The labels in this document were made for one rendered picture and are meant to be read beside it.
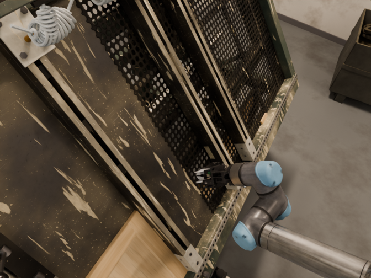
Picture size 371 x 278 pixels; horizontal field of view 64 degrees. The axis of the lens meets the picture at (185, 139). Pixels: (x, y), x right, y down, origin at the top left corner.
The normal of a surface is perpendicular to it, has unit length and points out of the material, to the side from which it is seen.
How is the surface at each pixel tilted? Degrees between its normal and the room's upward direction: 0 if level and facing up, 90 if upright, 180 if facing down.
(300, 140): 0
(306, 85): 0
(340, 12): 90
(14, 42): 55
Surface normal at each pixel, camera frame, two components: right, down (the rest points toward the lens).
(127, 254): 0.75, -0.02
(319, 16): -0.63, 0.59
